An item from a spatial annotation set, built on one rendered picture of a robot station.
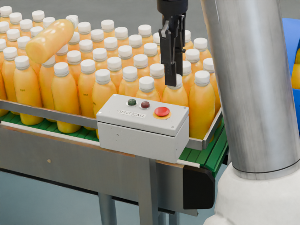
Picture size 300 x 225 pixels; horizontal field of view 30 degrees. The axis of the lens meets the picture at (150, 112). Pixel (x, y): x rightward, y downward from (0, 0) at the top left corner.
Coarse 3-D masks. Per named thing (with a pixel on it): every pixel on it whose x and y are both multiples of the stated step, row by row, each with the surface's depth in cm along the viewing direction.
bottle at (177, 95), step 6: (168, 90) 145; (174, 90) 145; (180, 90) 145; (162, 96) 147; (168, 96) 145; (174, 96) 144; (180, 96) 145; (186, 96) 146; (162, 102) 147; (168, 102) 145; (174, 102) 145; (180, 102) 145; (186, 102) 147
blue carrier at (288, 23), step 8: (288, 24) 138; (296, 24) 138; (288, 32) 136; (296, 32) 135; (288, 40) 134; (296, 40) 134; (288, 48) 133; (296, 48) 133; (288, 56) 132; (296, 96) 132; (296, 104) 133; (296, 112) 135
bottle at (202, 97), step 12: (192, 84) 148; (204, 84) 145; (192, 96) 147; (204, 96) 145; (192, 108) 148; (204, 108) 147; (192, 120) 150; (204, 120) 149; (192, 132) 153; (204, 132) 151
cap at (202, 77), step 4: (196, 72) 146; (200, 72) 146; (204, 72) 146; (196, 76) 144; (200, 76) 144; (204, 76) 144; (208, 76) 144; (196, 80) 145; (200, 80) 144; (204, 80) 144; (208, 80) 145
